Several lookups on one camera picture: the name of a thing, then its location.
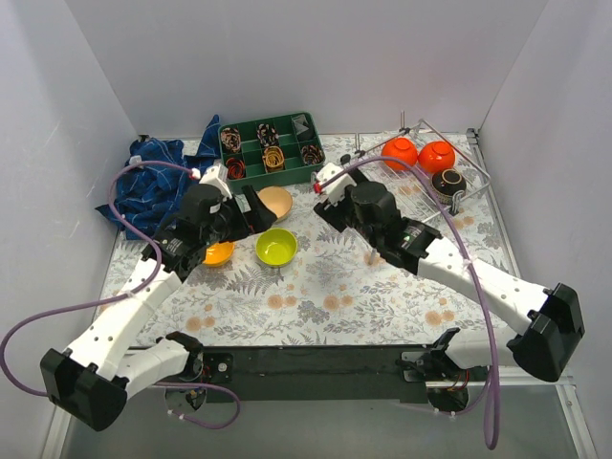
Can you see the blue plaid cloth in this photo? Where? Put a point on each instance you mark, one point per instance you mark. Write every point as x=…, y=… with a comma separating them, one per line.
x=146, y=195

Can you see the orange bowl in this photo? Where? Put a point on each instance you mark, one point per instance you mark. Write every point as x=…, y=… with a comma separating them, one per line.
x=436, y=157
x=402, y=154

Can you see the floral table mat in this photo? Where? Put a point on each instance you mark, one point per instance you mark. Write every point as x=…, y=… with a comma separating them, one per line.
x=333, y=291

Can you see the green compartment tray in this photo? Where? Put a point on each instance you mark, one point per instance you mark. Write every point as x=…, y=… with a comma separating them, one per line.
x=246, y=140

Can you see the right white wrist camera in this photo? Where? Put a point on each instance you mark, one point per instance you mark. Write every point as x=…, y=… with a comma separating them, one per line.
x=331, y=182

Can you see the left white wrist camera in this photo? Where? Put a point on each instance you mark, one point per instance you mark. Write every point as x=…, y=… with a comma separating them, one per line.
x=216, y=175

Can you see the lime green bowl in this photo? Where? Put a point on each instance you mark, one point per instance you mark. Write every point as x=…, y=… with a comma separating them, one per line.
x=276, y=247

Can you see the yellow ties bottom middle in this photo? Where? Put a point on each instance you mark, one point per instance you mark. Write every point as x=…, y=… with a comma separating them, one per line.
x=273, y=159

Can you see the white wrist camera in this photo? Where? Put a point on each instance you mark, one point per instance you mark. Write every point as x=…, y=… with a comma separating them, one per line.
x=331, y=182
x=216, y=175

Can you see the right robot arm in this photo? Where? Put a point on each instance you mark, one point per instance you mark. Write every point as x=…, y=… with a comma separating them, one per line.
x=542, y=327

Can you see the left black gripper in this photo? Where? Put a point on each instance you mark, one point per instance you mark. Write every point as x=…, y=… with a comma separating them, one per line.
x=244, y=216

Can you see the brown ties bottom right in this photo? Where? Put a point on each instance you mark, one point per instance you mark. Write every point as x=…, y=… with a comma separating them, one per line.
x=311, y=154

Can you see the yellow bowl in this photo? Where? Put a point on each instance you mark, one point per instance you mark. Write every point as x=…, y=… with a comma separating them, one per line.
x=218, y=254

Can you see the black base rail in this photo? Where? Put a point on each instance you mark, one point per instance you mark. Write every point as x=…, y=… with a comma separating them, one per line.
x=407, y=374

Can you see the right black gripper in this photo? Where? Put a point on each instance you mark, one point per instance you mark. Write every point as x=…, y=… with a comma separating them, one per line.
x=330, y=211

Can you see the metal dish rack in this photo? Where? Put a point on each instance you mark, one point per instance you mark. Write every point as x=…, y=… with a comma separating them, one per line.
x=421, y=196

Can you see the red black ties bottom left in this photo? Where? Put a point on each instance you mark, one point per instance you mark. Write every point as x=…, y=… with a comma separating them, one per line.
x=236, y=168

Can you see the beige bowl with drawing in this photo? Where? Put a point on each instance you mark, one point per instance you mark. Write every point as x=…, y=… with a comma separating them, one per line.
x=278, y=200

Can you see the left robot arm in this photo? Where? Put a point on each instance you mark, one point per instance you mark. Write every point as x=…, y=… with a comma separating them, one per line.
x=93, y=378

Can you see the black brown bowl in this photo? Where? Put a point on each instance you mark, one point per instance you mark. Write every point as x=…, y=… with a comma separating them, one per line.
x=447, y=183

